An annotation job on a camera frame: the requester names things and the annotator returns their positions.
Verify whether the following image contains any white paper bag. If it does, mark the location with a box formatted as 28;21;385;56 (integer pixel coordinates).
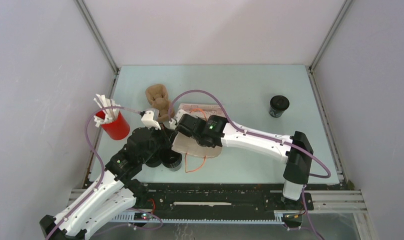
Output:
170;103;225;174

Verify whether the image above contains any black cup stack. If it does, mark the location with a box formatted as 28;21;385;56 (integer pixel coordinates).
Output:
160;149;182;172

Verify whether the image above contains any brown pulp cup carrier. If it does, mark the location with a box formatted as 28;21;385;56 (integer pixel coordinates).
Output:
145;84;171;123

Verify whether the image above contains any black takeout cup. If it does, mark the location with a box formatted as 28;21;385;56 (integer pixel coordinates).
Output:
269;107;287;118

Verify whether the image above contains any black cup lid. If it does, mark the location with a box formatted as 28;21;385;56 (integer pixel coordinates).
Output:
270;95;290;111

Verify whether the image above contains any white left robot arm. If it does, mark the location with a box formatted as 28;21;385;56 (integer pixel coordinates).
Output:
39;127;176;240

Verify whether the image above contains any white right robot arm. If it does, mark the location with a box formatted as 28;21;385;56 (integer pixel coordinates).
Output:
169;112;313;201

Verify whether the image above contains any red cup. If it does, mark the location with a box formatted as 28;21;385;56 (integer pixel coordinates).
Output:
93;110;130;141

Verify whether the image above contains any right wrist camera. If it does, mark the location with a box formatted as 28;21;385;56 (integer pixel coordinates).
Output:
168;109;189;130

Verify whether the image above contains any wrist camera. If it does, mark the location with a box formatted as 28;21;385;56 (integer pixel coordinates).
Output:
141;108;161;130
168;109;189;130

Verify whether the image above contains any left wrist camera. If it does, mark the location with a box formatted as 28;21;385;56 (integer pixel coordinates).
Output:
141;108;161;130

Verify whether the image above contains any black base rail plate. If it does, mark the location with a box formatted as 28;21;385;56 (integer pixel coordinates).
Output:
134;183;314;222

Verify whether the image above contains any aluminium frame post left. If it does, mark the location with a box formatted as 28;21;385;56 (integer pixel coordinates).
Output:
74;0;119;74

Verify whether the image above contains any aluminium frame post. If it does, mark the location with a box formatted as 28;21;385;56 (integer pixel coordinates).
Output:
74;0;119;74
309;0;355;72

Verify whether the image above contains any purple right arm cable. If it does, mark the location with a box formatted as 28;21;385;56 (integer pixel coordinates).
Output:
168;89;332;240

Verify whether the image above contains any aluminium frame post right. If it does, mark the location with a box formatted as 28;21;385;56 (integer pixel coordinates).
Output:
309;0;355;72

